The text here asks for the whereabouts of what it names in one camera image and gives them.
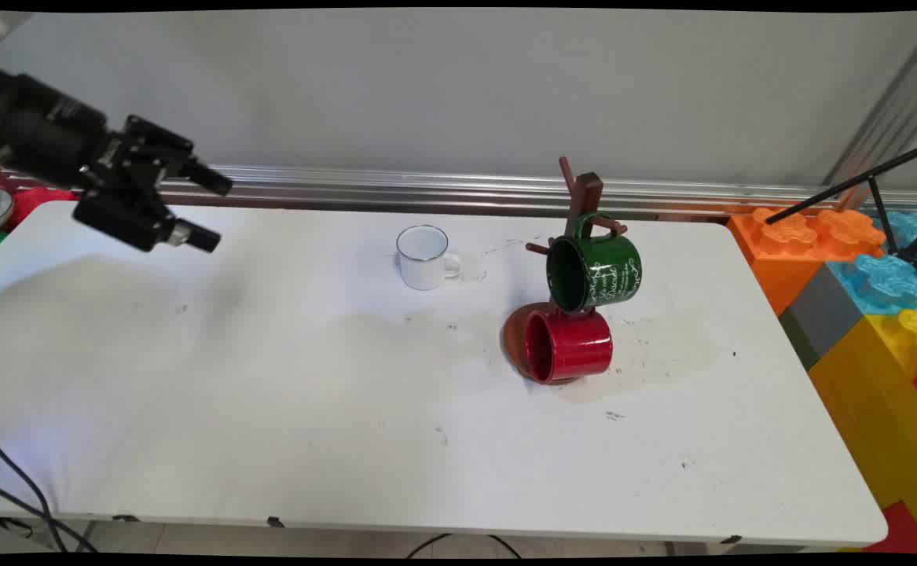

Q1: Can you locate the red ceramic mug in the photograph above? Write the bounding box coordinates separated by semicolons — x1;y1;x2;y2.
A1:
523;307;614;385

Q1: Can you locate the aluminium rail behind table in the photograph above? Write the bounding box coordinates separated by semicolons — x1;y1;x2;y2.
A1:
0;164;917;221

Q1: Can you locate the black looped floor cable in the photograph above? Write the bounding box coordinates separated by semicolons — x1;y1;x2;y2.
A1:
406;534;523;560

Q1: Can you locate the blue giant toy block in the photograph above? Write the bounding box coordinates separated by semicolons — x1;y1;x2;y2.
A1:
826;211;917;317

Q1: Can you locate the orange giant toy block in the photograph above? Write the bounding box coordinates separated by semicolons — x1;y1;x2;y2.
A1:
727;207;888;317

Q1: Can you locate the black cable with connector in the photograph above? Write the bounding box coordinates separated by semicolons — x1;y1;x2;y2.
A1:
0;478;99;553
0;424;68;553

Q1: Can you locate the yellow giant toy block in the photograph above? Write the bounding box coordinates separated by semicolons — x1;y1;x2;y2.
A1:
808;308;917;553

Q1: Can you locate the green enamel mug white print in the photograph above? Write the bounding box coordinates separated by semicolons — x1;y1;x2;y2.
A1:
546;212;644;314

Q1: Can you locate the black tripod stand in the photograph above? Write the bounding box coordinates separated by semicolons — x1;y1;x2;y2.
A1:
765;139;917;268

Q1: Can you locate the brown wooden mug tree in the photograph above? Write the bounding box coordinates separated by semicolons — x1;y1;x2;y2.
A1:
501;156;629;387

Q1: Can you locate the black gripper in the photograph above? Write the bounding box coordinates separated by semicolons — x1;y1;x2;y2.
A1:
0;52;233;255

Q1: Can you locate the red giant toy block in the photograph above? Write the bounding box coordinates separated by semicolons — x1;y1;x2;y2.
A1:
867;500;917;555

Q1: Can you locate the grey giant toy block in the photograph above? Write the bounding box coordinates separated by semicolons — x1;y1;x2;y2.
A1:
779;263;867;371

